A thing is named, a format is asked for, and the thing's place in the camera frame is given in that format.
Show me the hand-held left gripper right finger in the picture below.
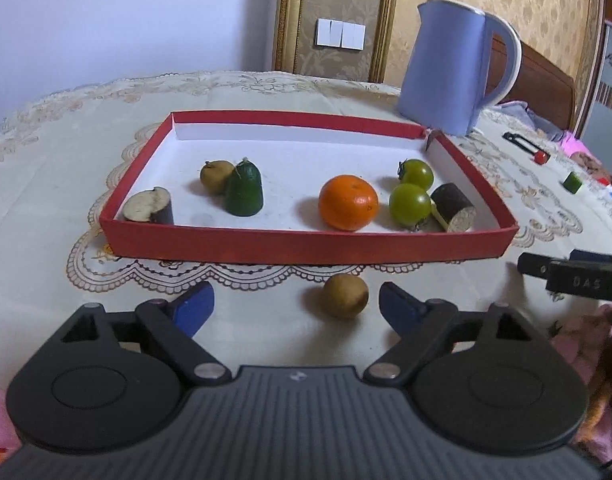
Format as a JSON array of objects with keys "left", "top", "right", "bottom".
[{"left": 363, "top": 282, "right": 536, "bottom": 387}]

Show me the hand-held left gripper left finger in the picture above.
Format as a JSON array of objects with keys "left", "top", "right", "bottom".
[{"left": 60, "top": 281, "right": 233, "bottom": 387}]

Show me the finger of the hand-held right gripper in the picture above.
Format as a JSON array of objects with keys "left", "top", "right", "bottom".
[
  {"left": 517, "top": 252, "right": 554, "bottom": 279},
  {"left": 570, "top": 248, "right": 612, "bottom": 264}
]

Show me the brown round fruit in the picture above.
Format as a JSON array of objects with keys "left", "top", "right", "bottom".
[
  {"left": 322, "top": 273, "right": 370, "bottom": 319},
  {"left": 200, "top": 160, "right": 235, "bottom": 195}
]

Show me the dark eggplant piece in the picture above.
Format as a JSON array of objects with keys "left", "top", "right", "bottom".
[
  {"left": 430, "top": 182, "right": 477, "bottom": 233},
  {"left": 122, "top": 186, "right": 175, "bottom": 225}
]

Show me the green tomato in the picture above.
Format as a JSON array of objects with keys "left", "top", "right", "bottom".
[
  {"left": 389, "top": 183, "right": 433, "bottom": 227},
  {"left": 398, "top": 158, "right": 435, "bottom": 191}
]

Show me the orange tangerine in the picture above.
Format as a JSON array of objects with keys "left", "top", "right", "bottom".
[{"left": 318, "top": 175, "right": 380, "bottom": 232}]

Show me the red shallow cardboard box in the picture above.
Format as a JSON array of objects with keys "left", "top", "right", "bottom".
[{"left": 99, "top": 111, "right": 519, "bottom": 265}]

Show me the green cucumber end piece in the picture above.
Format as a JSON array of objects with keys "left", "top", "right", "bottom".
[{"left": 223, "top": 158, "right": 264, "bottom": 217}]

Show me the pink patterned cloth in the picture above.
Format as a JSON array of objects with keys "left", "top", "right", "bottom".
[{"left": 550, "top": 305, "right": 612, "bottom": 461}]

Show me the bright pink cloth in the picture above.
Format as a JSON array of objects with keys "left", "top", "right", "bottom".
[{"left": 560, "top": 131, "right": 589, "bottom": 156}]

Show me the black tool with red tip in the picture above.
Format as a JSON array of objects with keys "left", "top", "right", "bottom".
[{"left": 503, "top": 131, "right": 549, "bottom": 165}]

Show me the lavender cloth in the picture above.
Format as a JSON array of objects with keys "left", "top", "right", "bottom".
[{"left": 496, "top": 100, "right": 566, "bottom": 141}]

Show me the patterned glass cabinet door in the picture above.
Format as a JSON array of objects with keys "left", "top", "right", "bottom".
[{"left": 583, "top": 19, "right": 612, "bottom": 161}]

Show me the wooden headboard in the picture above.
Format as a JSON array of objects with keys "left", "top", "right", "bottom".
[{"left": 433, "top": 0, "right": 577, "bottom": 130}]

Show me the lavender electric kettle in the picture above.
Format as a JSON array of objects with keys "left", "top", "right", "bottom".
[{"left": 397, "top": 0, "right": 522, "bottom": 137}]

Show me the white wall switch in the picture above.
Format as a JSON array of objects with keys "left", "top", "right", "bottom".
[{"left": 315, "top": 17, "right": 365, "bottom": 51}]

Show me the gilded wall panel frame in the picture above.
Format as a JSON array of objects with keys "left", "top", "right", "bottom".
[{"left": 273, "top": 0, "right": 403, "bottom": 83}]

